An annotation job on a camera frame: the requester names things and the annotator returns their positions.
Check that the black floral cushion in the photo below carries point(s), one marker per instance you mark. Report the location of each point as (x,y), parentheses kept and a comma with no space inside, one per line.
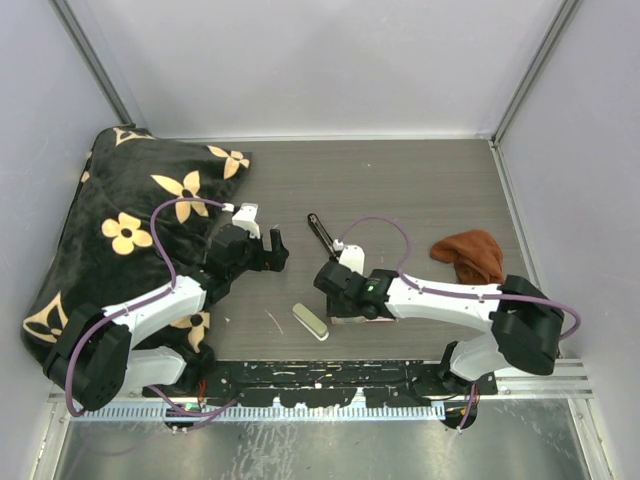
(137,193)

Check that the black stapler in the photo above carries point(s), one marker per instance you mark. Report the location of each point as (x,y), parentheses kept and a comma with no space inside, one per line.
(322,234)

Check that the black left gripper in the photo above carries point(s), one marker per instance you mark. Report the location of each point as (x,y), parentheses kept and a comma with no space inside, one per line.
(267,259)

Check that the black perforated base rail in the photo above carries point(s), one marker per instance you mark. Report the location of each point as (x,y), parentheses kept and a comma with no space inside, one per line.
(314,384)

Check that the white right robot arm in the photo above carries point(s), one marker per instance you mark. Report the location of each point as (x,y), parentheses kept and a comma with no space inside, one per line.
(518,325)

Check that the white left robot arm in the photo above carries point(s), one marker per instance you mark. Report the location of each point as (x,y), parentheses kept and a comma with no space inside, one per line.
(97,356)

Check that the red white staple box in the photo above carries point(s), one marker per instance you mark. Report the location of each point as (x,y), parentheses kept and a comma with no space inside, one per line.
(338,319)

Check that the orange brown cloth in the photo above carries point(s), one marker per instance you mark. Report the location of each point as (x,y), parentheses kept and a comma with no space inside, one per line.
(475,255)

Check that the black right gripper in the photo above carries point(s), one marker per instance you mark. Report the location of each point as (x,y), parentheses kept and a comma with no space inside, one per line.
(336,309)

